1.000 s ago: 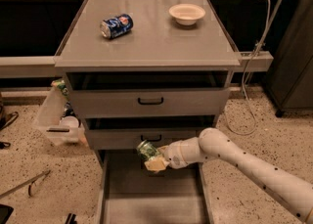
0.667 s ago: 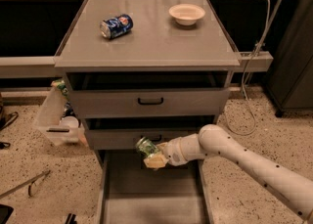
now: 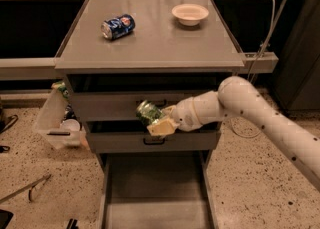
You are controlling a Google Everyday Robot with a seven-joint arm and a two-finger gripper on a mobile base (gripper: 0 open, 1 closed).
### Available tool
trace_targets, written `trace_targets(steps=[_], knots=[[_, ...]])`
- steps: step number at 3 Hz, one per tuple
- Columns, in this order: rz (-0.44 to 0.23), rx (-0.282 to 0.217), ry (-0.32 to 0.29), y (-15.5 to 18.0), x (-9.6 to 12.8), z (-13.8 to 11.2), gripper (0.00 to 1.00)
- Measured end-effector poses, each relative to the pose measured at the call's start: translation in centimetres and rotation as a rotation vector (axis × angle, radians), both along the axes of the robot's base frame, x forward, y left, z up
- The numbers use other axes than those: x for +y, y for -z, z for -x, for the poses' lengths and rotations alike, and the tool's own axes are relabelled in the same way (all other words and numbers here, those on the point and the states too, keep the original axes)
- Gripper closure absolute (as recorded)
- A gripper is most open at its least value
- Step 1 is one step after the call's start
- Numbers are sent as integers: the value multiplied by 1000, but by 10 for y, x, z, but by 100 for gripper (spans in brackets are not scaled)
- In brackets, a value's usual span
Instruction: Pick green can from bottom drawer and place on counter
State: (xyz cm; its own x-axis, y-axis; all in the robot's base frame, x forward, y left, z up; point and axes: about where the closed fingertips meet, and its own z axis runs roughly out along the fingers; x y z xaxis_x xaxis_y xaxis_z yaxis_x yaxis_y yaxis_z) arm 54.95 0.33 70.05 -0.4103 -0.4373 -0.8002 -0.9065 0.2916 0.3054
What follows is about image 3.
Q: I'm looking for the black object bottom left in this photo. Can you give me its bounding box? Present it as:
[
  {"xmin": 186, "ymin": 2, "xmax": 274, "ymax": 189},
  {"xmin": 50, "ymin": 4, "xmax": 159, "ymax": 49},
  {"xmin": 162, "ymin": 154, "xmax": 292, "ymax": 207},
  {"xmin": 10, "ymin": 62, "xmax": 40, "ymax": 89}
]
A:
[{"xmin": 0, "ymin": 209, "xmax": 14, "ymax": 229}]

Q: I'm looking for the metal rod on floor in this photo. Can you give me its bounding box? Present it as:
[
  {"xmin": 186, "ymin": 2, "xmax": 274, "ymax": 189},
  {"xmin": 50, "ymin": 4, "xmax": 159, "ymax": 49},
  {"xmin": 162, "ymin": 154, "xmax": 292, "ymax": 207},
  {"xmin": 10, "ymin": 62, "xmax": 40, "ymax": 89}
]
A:
[{"xmin": 0, "ymin": 174, "xmax": 51, "ymax": 204}]

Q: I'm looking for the grey drawer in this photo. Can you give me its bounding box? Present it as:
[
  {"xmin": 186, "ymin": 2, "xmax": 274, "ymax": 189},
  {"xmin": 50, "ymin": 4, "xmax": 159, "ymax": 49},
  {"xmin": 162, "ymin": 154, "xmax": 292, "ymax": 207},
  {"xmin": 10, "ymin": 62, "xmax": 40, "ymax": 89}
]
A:
[
  {"xmin": 84, "ymin": 120, "xmax": 221, "ymax": 153},
  {"xmin": 67, "ymin": 72, "xmax": 230, "ymax": 121},
  {"xmin": 97, "ymin": 151, "xmax": 219, "ymax": 229}
]

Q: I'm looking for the grey bottom drawer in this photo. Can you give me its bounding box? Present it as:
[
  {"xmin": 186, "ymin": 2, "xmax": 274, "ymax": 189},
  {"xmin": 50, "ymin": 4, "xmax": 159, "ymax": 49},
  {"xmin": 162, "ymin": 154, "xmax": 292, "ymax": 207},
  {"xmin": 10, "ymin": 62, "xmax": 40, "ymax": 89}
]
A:
[{"xmin": 97, "ymin": 151, "xmax": 219, "ymax": 229}]

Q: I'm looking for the white bowl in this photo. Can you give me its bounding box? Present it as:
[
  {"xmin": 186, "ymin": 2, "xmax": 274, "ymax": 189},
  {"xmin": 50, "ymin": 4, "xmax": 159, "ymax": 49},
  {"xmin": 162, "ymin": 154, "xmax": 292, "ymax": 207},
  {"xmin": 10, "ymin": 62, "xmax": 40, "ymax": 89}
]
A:
[{"xmin": 172, "ymin": 4, "xmax": 209, "ymax": 26}]

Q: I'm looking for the white cable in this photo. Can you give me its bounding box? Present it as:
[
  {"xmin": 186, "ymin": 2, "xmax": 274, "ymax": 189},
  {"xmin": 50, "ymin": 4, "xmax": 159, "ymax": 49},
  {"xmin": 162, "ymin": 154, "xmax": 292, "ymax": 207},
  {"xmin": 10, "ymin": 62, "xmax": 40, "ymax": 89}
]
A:
[{"xmin": 229, "ymin": 0, "xmax": 278, "ymax": 139}]

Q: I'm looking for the grey top drawer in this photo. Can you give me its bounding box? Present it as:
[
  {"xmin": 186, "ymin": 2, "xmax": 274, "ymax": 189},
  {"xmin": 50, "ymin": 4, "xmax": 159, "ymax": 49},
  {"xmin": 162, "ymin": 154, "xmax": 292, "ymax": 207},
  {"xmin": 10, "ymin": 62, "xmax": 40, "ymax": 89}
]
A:
[{"xmin": 67, "ymin": 72, "xmax": 230, "ymax": 121}]

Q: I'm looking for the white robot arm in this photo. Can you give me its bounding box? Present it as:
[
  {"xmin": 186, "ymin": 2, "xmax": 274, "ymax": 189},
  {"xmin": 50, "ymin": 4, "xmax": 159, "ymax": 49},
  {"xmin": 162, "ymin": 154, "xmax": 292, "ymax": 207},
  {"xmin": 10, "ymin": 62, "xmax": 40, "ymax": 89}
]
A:
[{"xmin": 147, "ymin": 76, "xmax": 320, "ymax": 190}]

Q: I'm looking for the green snack bag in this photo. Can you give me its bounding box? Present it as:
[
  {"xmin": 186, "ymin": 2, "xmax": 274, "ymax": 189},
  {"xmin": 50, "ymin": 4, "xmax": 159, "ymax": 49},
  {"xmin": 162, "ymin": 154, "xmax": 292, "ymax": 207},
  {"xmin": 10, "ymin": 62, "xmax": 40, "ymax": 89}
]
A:
[{"xmin": 51, "ymin": 81, "xmax": 69, "ymax": 99}]

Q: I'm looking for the dark cabinet at right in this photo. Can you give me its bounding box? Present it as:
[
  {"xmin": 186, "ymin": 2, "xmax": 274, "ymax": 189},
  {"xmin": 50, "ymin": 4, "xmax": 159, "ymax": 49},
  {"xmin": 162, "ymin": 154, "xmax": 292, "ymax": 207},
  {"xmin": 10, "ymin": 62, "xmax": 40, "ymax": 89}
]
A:
[{"xmin": 271, "ymin": 0, "xmax": 320, "ymax": 112}]

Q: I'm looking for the blue soda can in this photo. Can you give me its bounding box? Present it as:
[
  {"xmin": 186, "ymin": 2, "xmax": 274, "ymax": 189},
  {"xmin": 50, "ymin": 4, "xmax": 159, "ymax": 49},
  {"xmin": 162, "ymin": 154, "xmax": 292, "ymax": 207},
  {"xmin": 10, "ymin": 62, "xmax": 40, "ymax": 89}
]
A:
[{"xmin": 101, "ymin": 14, "xmax": 135, "ymax": 40}]

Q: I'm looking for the grey middle drawer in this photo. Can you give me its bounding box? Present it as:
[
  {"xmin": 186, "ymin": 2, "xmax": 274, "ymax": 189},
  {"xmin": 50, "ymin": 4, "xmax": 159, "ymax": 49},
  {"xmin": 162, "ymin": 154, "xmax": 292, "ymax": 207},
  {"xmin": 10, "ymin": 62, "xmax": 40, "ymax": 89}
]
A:
[{"xmin": 84, "ymin": 120, "xmax": 221, "ymax": 153}]

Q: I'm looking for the grey drawer cabinet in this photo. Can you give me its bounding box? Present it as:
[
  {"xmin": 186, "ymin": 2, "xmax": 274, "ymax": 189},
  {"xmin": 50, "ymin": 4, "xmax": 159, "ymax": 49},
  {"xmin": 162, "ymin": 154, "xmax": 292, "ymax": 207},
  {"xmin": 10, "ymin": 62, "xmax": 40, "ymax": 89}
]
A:
[{"xmin": 54, "ymin": 0, "xmax": 246, "ymax": 174}]

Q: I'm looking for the white cup in bin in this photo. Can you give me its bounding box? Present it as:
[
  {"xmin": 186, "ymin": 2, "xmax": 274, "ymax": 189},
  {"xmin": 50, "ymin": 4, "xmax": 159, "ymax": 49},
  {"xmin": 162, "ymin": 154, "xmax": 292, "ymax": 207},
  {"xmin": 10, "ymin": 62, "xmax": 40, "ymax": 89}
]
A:
[{"xmin": 61, "ymin": 119, "xmax": 81, "ymax": 131}]

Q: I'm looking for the green soda can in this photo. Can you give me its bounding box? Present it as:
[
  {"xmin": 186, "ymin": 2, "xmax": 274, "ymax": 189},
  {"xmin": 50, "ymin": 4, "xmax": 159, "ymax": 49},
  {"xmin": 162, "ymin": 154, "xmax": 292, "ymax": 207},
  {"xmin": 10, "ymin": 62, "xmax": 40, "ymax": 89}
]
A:
[{"xmin": 136, "ymin": 100, "xmax": 164, "ymax": 126}]

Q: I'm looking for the clear plastic bin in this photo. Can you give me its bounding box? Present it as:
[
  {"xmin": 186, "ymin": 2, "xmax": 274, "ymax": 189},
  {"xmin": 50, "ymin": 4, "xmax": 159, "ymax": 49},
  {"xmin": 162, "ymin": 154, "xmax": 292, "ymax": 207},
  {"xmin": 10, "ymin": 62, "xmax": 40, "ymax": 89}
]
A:
[{"xmin": 32, "ymin": 89, "xmax": 85, "ymax": 149}]

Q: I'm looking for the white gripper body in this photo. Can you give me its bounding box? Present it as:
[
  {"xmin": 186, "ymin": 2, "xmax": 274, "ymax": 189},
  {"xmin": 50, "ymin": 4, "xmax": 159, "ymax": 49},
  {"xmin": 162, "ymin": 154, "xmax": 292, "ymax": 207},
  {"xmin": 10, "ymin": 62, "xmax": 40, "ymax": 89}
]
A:
[{"xmin": 172, "ymin": 97, "xmax": 202, "ymax": 132}]

